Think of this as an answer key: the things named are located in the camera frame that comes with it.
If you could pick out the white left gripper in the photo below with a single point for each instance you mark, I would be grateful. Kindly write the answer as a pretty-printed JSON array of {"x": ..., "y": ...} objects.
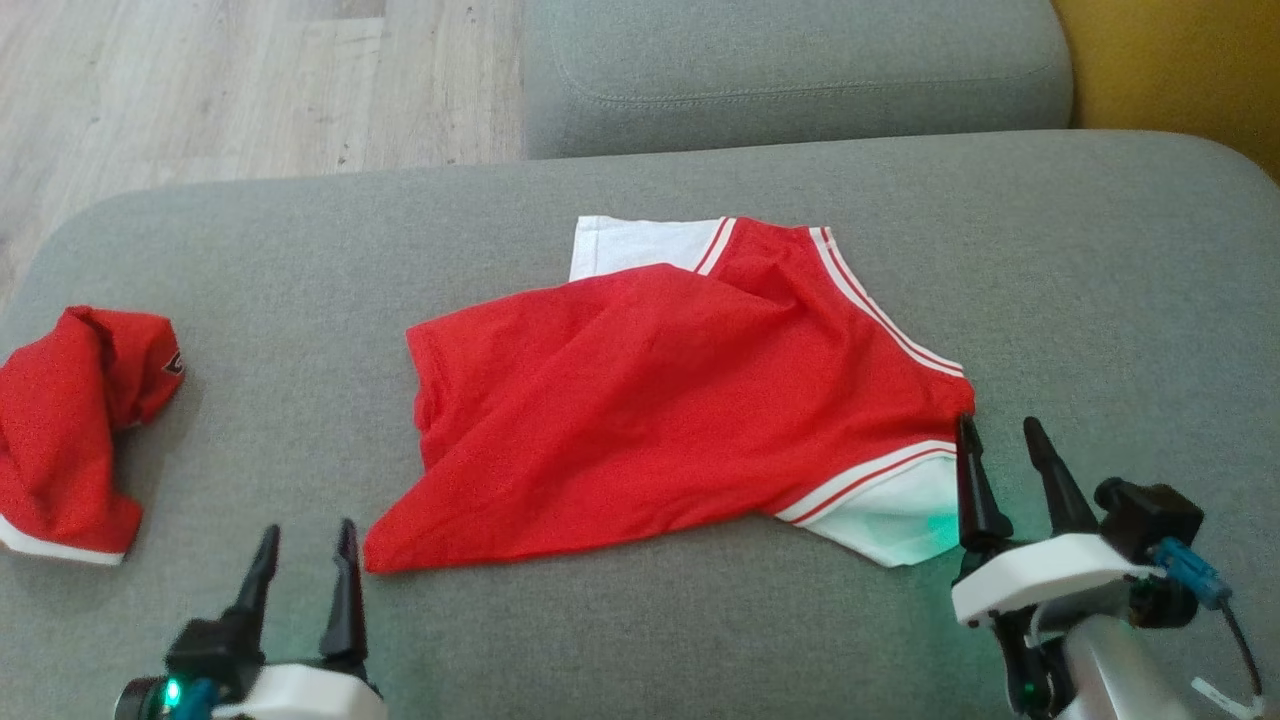
[{"x": 300, "y": 695}]

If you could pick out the small grey sofa cushion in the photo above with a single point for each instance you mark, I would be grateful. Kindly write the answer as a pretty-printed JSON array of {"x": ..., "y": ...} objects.
[{"x": 800, "y": 60}]

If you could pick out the large grey sofa seat cushion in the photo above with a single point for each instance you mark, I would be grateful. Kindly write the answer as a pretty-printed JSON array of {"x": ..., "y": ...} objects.
[{"x": 300, "y": 250}]

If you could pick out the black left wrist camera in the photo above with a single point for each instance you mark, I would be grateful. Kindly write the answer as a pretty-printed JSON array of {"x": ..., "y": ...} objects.
[{"x": 215, "y": 650}]

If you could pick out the red shorts white hem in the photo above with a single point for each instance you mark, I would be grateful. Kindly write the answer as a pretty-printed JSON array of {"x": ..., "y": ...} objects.
[{"x": 60, "y": 420}]

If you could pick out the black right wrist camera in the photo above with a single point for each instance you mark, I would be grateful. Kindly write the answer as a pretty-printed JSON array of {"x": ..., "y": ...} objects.
[{"x": 1150, "y": 520}]

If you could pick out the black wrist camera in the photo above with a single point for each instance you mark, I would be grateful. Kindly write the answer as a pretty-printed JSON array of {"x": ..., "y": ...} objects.
[
  {"x": 1150, "y": 520},
  {"x": 215, "y": 650}
]

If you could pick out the red basketball jersey white sleeves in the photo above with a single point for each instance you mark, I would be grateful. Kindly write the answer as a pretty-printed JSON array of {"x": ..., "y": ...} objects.
[{"x": 650, "y": 420}]

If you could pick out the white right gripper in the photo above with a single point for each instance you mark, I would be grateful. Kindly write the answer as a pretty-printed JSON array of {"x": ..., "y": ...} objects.
[{"x": 1050, "y": 575}]

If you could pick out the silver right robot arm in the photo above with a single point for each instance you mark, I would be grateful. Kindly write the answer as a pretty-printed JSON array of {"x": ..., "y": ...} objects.
[{"x": 1120, "y": 670}]

